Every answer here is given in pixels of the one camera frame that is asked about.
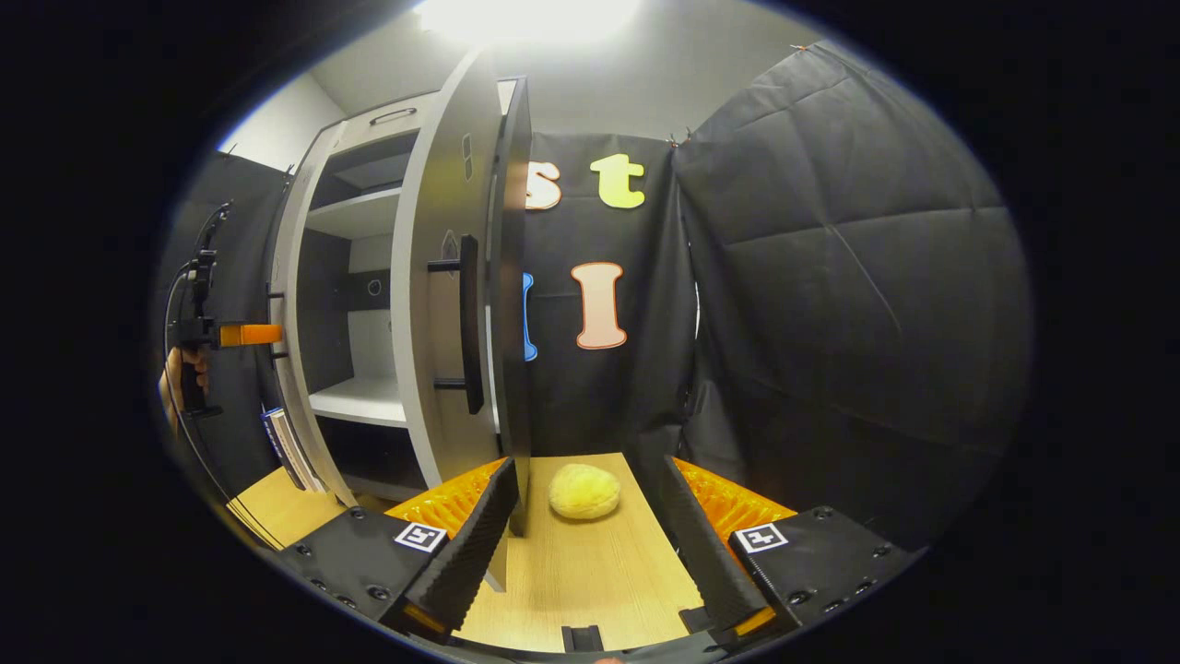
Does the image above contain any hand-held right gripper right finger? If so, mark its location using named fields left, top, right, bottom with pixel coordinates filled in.
left=659, top=456, right=923, bottom=646

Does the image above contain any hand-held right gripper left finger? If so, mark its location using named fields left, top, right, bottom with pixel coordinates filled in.
left=277, top=456, right=520, bottom=645

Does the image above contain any grey shoe cabinet door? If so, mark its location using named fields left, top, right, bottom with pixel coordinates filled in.
left=390, top=46, right=534, bottom=591
left=265, top=120, right=359, bottom=508

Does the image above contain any grey double-door shoe cabinet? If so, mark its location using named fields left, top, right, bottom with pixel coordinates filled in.
left=265, top=78, right=517, bottom=504

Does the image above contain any blue book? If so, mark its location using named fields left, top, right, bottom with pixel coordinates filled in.
left=261, top=408, right=301, bottom=490

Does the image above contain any beige book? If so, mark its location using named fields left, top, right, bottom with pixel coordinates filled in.
left=277, top=410, right=324, bottom=494

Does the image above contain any black backdrop cloth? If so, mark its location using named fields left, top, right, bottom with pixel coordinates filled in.
left=157, top=41, right=1033, bottom=554

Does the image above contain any large ceiling light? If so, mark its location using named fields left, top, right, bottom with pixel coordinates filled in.
left=410, top=0, right=646, bottom=45

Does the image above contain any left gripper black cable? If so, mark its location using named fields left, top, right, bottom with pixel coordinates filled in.
left=164, top=201, right=287, bottom=550

